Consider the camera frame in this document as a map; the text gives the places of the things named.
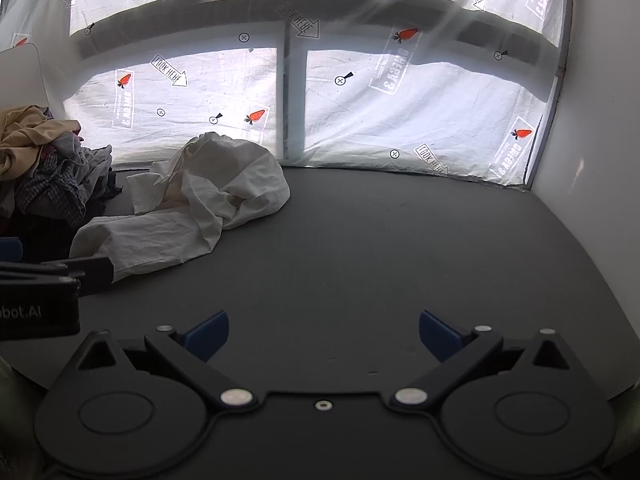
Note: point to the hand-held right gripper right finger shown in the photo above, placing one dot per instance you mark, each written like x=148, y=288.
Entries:
x=438, y=336

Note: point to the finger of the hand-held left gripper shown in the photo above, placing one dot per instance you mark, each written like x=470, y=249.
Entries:
x=75, y=270
x=10, y=249

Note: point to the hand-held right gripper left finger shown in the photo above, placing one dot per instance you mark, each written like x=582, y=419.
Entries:
x=209, y=336

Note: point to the white garment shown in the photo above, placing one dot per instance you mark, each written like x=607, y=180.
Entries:
x=225, y=180

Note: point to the pile of mixed clothes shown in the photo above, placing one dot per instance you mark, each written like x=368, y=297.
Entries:
x=45, y=170

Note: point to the printed white sheet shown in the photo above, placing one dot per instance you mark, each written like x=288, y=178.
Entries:
x=400, y=110

